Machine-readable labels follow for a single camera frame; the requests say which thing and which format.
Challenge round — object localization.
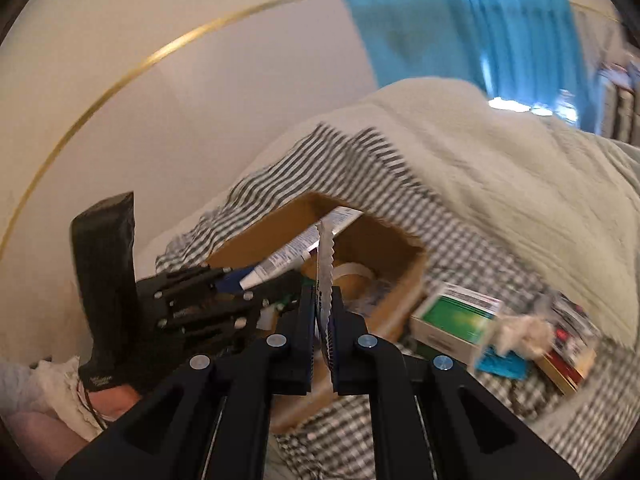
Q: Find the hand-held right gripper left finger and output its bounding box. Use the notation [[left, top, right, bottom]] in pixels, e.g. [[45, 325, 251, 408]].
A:
[[55, 282, 317, 480]]

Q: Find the blue curtain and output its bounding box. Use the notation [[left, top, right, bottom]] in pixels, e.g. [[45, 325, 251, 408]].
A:
[[320, 0, 591, 131]]

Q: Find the green and white box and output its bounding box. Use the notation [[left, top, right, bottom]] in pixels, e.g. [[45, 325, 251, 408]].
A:
[[410, 282, 503, 366]]

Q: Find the black white checked cloth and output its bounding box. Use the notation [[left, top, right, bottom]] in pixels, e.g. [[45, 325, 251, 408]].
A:
[[155, 122, 640, 480]]

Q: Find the white lace cloth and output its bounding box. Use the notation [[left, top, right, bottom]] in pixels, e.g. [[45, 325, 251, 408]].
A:
[[30, 357, 108, 443]]

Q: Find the pink cloth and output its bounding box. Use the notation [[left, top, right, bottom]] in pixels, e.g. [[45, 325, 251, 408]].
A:
[[2, 407, 91, 466]]

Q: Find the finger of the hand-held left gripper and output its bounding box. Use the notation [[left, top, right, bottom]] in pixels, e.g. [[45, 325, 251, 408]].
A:
[[136, 265, 247, 302], [150, 270, 303, 356]]

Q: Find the tape roll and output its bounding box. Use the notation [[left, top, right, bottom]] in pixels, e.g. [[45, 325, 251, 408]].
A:
[[332, 260, 376, 306]]

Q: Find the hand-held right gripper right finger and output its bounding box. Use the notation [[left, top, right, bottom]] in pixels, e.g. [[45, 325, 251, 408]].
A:
[[327, 286, 581, 480]]

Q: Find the pale green quilt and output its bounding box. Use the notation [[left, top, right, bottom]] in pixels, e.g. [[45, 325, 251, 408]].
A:
[[280, 77, 640, 351]]

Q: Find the silver sachet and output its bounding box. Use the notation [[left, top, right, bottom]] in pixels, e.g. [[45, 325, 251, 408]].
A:
[[314, 220, 336, 371]]

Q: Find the teal packet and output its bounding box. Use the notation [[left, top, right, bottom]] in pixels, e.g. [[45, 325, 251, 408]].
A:
[[472, 347, 531, 378]]

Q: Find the white toothpaste tube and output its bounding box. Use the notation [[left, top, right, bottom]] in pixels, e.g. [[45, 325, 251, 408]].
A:
[[239, 206, 365, 291]]

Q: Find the red box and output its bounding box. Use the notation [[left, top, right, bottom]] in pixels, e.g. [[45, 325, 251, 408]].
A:
[[535, 295, 601, 396]]

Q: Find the brown cardboard box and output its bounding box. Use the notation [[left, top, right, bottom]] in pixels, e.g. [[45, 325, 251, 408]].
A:
[[205, 191, 431, 433]]

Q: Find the crumpled white tissue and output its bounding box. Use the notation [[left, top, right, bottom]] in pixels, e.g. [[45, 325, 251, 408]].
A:
[[482, 312, 553, 356]]

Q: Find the gold wall trim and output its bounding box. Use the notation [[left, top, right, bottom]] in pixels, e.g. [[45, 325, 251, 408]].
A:
[[0, 0, 336, 256]]

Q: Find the person's left forearm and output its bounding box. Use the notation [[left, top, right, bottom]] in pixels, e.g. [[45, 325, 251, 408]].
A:
[[87, 385, 146, 423]]

